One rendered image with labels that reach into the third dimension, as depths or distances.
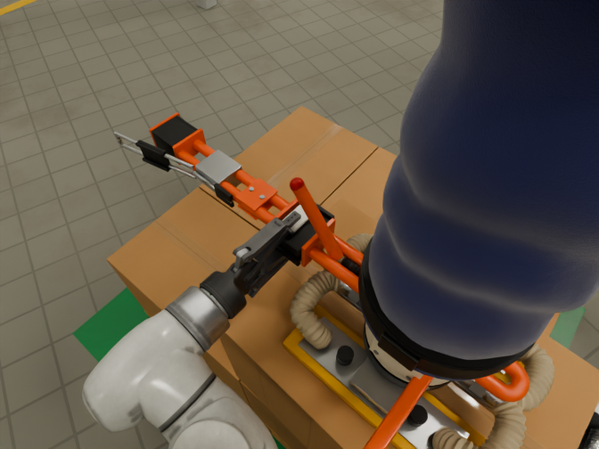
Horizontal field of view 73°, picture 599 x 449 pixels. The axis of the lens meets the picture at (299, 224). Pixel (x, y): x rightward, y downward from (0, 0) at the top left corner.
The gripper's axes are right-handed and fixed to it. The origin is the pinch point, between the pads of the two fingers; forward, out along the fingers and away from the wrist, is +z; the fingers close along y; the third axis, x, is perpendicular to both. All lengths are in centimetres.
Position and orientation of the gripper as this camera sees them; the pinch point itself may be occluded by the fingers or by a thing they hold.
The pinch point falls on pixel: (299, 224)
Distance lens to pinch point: 72.1
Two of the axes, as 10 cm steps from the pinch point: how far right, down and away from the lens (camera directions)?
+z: 6.6, -6.1, 4.4
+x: 7.5, 5.4, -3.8
